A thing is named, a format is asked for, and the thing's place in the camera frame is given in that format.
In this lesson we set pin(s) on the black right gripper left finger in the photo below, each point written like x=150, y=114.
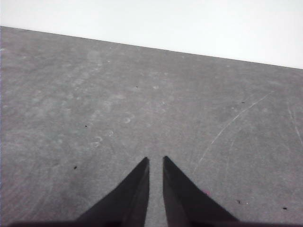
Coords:
x=127, y=203

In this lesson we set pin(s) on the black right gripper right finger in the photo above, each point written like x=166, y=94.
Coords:
x=187, y=203

